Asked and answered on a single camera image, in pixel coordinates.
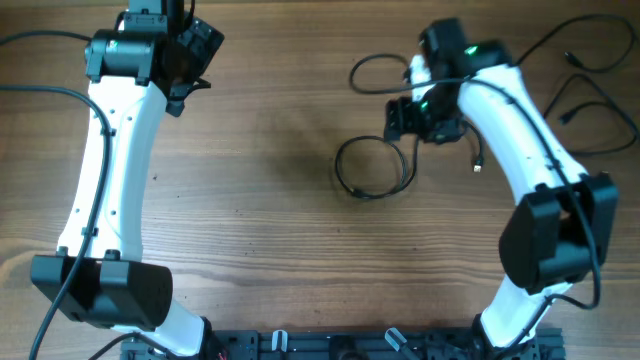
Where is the black USB cable two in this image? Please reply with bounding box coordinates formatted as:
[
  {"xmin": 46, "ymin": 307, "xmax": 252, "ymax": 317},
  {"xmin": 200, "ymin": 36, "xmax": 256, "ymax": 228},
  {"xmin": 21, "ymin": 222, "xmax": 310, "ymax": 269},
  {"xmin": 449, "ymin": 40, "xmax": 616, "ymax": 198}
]
[{"xmin": 514, "ymin": 13, "xmax": 640, "ymax": 157}]

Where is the black USB cable one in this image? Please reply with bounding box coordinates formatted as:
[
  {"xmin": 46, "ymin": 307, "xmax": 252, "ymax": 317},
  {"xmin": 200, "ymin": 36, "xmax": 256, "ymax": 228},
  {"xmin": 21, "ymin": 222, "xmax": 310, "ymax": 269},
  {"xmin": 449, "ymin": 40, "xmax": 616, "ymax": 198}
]
[{"xmin": 333, "ymin": 119, "xmax": 485, "ymax": 201}]

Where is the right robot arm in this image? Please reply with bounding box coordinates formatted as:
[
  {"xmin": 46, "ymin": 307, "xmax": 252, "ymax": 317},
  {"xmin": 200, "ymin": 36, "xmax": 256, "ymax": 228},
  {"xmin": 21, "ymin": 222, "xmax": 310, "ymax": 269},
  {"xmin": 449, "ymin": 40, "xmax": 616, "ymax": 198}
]
[{"xmin": 383, "ymin": 18, "xmax": 618, "ymax": 350}]

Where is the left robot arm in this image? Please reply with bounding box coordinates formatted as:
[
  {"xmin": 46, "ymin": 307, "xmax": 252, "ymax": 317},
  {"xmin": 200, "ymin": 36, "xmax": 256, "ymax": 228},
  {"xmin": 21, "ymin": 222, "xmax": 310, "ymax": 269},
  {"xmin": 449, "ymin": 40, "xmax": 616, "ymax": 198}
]
[{"xmin": 31, "ymin": 1, "xmax": 226, "ymax": 359}]

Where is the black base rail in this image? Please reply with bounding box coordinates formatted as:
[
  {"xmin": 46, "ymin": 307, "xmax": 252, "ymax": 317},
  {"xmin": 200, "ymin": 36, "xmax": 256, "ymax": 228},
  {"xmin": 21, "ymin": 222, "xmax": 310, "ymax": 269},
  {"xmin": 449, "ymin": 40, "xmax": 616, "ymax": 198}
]
[{"xmin": 120, "ymin": 328, "xmax": 567, "ymax": 360}]

